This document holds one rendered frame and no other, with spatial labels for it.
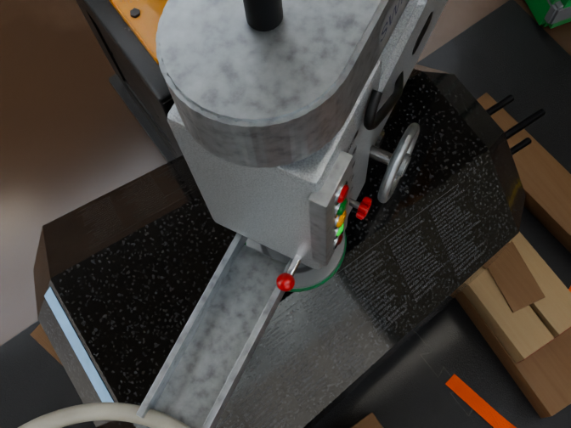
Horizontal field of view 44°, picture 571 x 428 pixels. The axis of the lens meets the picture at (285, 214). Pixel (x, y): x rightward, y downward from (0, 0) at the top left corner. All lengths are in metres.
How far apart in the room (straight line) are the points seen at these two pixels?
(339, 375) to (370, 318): 0.15
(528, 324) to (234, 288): 1.18
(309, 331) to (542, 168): 1.23
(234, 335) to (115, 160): 1.52
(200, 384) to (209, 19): 0.70
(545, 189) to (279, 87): 1.87
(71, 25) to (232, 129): 2.34
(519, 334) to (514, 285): 0.15
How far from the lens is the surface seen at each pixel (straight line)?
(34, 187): 2.78
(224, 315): 1.30
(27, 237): 2.72
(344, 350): 1.69
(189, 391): 1.29
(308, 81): 0.75
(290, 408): 1.71
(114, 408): 1.28
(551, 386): 2.37
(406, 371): 2.40
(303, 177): 0.87
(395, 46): 1.14
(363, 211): 1.16
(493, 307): 2.26
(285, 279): 1.19
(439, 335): 2.44
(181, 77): 0.77
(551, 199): 2.54
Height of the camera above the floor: 2.39
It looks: 71 degrees down
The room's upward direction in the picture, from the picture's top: 9 degrees counter-clockwise
